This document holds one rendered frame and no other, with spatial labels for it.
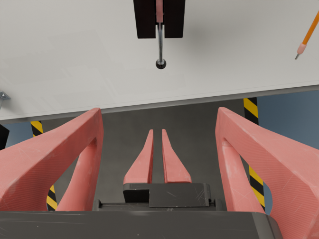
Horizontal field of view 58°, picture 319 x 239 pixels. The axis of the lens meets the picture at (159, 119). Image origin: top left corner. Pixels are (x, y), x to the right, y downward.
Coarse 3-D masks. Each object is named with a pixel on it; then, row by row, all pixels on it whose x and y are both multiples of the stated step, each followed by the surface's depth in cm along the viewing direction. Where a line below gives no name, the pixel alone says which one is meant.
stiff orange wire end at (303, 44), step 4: (316, 16) 23; (316, 20) 23; (312, 24) 24; (316, 24) 23; (312, 28) 24; (308, 32) 24; (312, 32) 24; (308, 36) 25; (304, 40) 25; (308, 40) 25; (300, 44) 26; (304, 44) 25; (300, 48) 26; (304, 48) 26; (300, 52) 26; (296, 56) 27
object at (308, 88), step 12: (216, 96) 52; (228, 96) 51; (240, 96) 51; (252, 96) 51; (108, 108) 55; (120, 108) 55; (132, 108) 54; (144, 108) 54; (0, 120) 59; (12, 120) 58; (24, 120) 58; (36, 120) 58
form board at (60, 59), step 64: (0, 0) 33; (64, 0) 33; (128, 0) 34; (192, 0) 34; (256, 0) 34; (0, 64) 43; (64, 64) 43; (128, 64) 43; (192, 64) 44; (256, 64) 44
